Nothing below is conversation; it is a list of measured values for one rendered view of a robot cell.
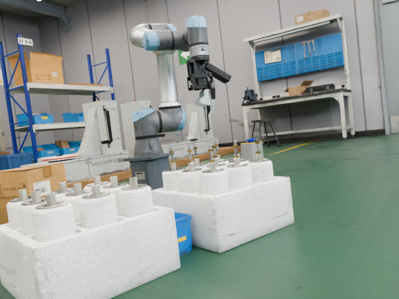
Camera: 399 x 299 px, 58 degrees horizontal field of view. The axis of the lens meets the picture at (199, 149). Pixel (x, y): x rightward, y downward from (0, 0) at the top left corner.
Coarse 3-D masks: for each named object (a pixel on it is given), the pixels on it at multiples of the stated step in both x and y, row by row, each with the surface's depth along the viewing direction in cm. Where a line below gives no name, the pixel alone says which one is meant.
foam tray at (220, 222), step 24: (168, 192) 132; (240, 192) 120; (264, 192) 127; (288, 192) 135; (192, 216) 122; (216, 216) 112; (240, 216) 119; (264, 216) 126; (288, 216) 135; (192, 240) 123; (216, 240) 113; (240, 240) 119
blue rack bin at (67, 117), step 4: (68, 112) 653; (64, 116) 663; (68, 116) 656; (72, 116) 649; (76, 116) 642; (80, 116) 642; (64, 120) 665; (68, 120) 658; (72, 120) 651; (76, 120) 646; (80, 120) 643
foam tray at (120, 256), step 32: (128, 224) 94; (160, 224) 100; (0, 256) 104; (32, 256) 79; (64, 256) 82; (96, 256) 88; (128, 256) 93; (160, 256) 100; (32, 288) 83; (64, 288) 82; (96, 288) 87; (128, 288) 93
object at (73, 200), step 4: (64, 196) 103; (68, 196) 102; (72, 196) 101; (76, 196) 101; (80, 196) 101; (64, 200) 101; (68, 200) 101; (72, 200) 101; (76, 200) 101; (72, 204) 101; (76, 204) 101; (76, 208) 101; (76, 212) 101; (76, 216) 101; (80, 216) 101; (76, 220) 101; (80, 220) 101
